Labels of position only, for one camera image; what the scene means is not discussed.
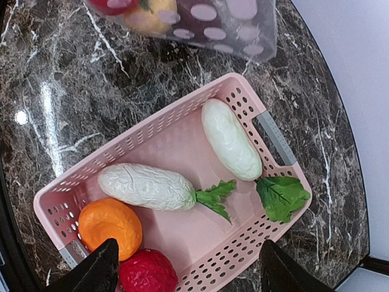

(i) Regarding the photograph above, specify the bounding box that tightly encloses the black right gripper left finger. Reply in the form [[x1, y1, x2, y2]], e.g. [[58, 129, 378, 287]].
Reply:
[[45, 238, 119, 292]]

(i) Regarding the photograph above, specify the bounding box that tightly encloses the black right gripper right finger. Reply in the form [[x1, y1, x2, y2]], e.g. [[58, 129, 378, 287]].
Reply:
[[259, 240, 330, 292]]

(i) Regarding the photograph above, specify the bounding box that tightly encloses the pink plastic basket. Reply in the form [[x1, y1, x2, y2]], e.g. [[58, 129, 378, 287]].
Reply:
[[33, 73, 310, 291]]

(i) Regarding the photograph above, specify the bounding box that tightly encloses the clear zip top bag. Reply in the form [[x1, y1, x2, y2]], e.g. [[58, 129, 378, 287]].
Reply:
[[84, 0, 277, 63]]

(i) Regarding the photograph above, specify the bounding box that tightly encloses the yellow peach toy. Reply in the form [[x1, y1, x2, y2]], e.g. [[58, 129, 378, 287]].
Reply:
[[124, 1, 177, 35]]

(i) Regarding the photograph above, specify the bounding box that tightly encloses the red tomato toy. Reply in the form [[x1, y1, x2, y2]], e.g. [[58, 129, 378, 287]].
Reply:
[[90, 0, 140, 16]]

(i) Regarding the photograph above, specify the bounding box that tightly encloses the dark purple fruit toy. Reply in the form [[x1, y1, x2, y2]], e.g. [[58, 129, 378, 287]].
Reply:
[[173, 0, 222, 42]]

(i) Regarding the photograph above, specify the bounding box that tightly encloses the red apple toy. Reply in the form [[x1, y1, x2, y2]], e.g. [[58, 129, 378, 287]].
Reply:
[[119, 249, 178, 292]]

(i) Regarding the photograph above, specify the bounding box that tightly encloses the orange tangerine toy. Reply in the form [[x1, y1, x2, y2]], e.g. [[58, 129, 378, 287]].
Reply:
[[78, 198, 143, 262]]

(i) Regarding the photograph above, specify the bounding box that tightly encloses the white radish with green leaf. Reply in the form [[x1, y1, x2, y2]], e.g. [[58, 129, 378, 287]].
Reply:
[[201, 99, 311, 223]]

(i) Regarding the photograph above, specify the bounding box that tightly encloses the white radish toy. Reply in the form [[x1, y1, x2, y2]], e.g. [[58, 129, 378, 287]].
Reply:
[[98, 163, 236, 222]]

